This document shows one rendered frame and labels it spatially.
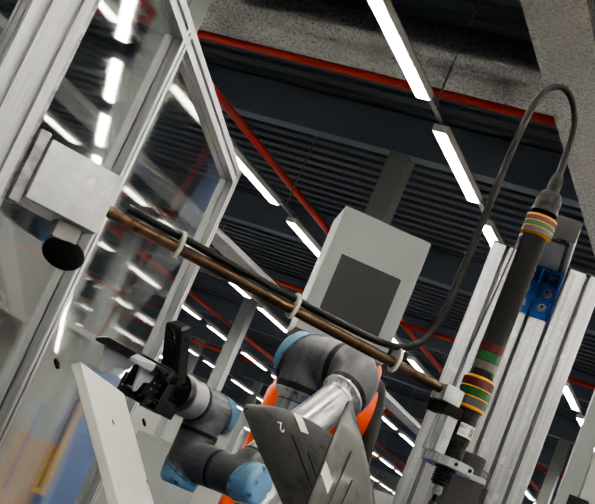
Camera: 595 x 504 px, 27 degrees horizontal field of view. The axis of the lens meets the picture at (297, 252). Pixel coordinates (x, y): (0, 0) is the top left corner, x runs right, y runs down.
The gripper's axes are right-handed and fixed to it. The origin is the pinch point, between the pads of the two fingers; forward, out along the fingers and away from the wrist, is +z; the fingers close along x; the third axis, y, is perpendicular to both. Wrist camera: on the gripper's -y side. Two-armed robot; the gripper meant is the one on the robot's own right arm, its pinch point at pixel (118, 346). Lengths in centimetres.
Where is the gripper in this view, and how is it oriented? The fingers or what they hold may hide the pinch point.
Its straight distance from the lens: 218.0
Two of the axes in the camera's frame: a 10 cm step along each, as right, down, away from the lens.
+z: -5.1, -4.0, -7.7
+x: -7.1, -3.1, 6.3
